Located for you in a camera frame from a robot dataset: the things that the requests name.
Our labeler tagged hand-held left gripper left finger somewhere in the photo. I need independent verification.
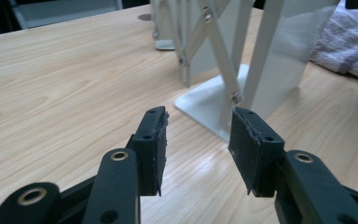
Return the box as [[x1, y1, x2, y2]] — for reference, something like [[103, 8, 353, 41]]
[[81, 105, 171, 224]]

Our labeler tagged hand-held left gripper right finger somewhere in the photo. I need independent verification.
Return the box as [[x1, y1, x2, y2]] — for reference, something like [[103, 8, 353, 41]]
[[227, 105, 358, 224]]

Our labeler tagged expandable metal book rack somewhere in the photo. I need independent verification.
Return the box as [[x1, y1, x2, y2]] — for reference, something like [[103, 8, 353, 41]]
[[150, 0, 342, 144]]

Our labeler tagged striped towel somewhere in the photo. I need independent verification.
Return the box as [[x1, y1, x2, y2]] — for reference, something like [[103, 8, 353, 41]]
[[310, 0, 358, 85]]

